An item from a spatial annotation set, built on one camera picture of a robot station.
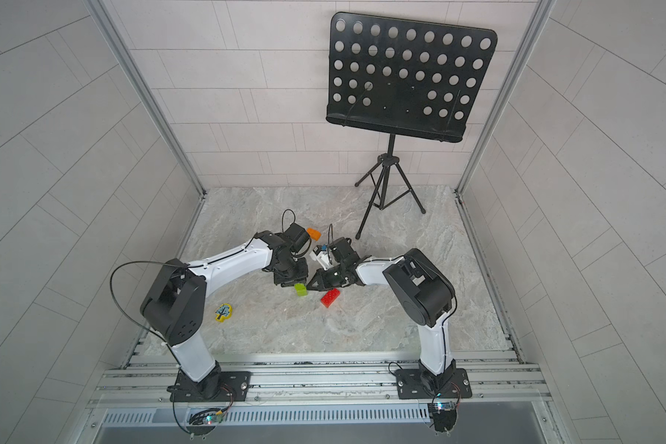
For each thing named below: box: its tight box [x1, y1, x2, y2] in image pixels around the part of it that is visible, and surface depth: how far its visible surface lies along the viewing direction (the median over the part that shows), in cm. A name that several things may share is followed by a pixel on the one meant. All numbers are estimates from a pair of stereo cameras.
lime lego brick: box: [294, 283, 309, 297], surface depth 87 cm
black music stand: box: [325, 12, 498, 240], surface depth 69 cm
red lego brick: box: [320, 287, 342, 309], surface depth 88 cm
